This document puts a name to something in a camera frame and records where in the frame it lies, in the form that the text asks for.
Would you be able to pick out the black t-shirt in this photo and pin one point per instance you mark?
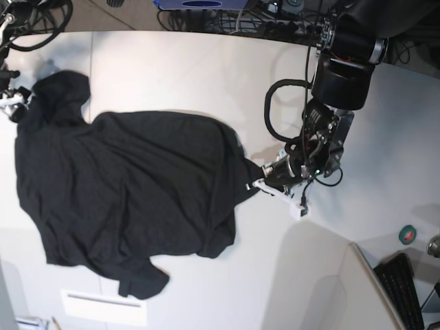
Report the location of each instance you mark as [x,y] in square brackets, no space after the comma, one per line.
[111,194]

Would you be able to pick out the white slotted box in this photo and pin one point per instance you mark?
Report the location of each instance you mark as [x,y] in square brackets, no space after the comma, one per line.
[122,311]

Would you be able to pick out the green tape roll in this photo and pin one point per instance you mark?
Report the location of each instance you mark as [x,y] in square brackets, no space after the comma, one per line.
[407,235]

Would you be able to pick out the silver round knob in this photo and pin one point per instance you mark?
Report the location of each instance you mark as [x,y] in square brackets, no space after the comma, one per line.
[433,247]

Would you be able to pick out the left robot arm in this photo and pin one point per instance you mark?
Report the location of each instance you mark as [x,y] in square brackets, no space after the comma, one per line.
[354,39]

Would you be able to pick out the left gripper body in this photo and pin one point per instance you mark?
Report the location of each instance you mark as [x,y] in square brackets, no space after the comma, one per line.
[287,173]

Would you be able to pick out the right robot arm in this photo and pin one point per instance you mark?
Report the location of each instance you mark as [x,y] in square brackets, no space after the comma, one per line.
[22,18]

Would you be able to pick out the black keyboard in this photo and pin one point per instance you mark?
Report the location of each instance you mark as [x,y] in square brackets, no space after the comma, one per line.
[396,277]

